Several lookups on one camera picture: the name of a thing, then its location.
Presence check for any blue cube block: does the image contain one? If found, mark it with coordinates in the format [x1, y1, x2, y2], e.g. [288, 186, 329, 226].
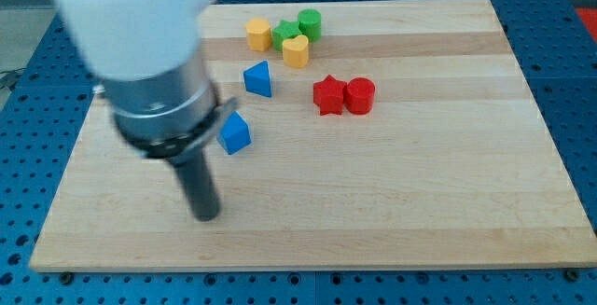
[217, 112, 252, 155]

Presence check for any green star block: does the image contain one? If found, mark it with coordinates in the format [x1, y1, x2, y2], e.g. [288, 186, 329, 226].
[271, 20, 301, 51]

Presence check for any light wooden board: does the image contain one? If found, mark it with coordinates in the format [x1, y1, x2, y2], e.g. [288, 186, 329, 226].
[30, 0, 596, 272]

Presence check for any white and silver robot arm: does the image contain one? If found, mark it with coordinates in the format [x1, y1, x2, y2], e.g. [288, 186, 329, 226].
[54, 0, 218, 159]

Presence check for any yellow hexagon block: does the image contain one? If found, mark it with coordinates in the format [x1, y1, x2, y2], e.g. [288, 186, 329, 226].
[245, 18, 272, 51]

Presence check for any blue triangle block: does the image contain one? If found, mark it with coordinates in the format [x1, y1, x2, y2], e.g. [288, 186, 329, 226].
[243, 61, 272, 97]

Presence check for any yellow heart block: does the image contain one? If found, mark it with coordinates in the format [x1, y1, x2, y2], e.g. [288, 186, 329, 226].
[282, 35, 310, 68]

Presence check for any red cylinder block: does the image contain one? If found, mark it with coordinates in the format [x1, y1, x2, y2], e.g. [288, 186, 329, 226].
[344, 77, 376, 115]

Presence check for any red star block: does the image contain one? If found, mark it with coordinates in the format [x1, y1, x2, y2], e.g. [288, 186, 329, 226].
[313, 75, 347, 116]

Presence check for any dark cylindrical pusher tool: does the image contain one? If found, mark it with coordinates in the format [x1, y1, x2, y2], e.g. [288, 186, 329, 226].
[168, 148, 220, 222]

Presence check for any green cylinder block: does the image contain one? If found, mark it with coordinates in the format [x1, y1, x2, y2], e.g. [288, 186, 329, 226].
[298, 8, 322, 42]

